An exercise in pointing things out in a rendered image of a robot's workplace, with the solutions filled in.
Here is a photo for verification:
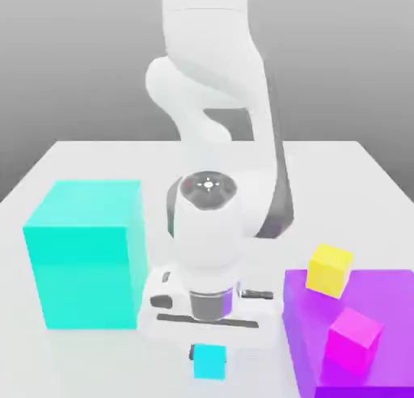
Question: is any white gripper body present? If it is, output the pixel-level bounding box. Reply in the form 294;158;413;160
141;302;280;350

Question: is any small cyan cube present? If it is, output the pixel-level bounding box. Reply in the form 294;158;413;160
190;342;227;381

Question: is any small yellow cube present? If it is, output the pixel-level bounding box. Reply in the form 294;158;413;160
305;243;354;300

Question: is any small magenta cube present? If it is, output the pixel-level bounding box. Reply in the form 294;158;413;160
323;306;385;379

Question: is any large turquoise box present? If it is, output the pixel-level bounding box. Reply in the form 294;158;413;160
22;180;149;331

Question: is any large purple box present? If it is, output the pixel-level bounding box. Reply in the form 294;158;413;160
281;268;414;398

